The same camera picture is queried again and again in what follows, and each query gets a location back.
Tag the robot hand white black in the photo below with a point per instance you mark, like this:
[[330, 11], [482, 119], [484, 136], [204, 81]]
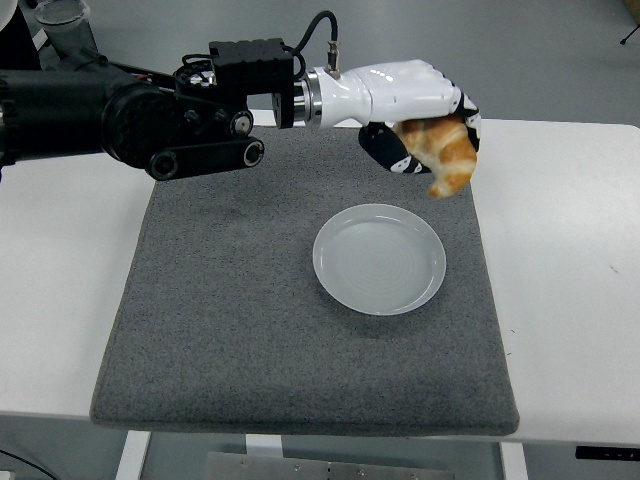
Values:
[[400, 92]]

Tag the golden croissant bread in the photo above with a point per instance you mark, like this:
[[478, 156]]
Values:
[[450, 150]]

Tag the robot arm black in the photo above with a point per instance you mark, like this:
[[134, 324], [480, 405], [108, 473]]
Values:
[[75, 110]]

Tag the grey round plate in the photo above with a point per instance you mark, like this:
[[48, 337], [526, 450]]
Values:
[[378, 260]]

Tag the grey metal plate with screws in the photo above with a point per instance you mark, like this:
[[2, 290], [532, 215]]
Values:
[[325, 470]]

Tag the black tripod leg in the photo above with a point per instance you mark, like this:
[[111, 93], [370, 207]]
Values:
[[631, 36]]

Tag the grey felt mat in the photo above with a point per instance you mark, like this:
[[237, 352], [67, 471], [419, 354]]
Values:
[[250, 340]]

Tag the black bin with clear bag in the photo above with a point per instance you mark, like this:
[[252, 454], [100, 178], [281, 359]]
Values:
[[62, 25]]

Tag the white table leg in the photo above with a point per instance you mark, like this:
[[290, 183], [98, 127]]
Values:
[[263, 446], [132, 457], [514, 462]]

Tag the black table control panel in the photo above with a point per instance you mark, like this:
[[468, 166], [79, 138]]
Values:
[[607, 453]]

